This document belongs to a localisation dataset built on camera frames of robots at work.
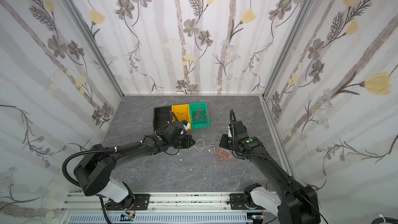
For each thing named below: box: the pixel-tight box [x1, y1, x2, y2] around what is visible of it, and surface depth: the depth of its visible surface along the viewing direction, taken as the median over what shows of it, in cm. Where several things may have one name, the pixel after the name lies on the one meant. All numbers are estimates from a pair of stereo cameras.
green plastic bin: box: [189, 102, 210, 130], surface depth 104 cm
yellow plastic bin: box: [171, 103, 192, 130], surface depth 106 cm
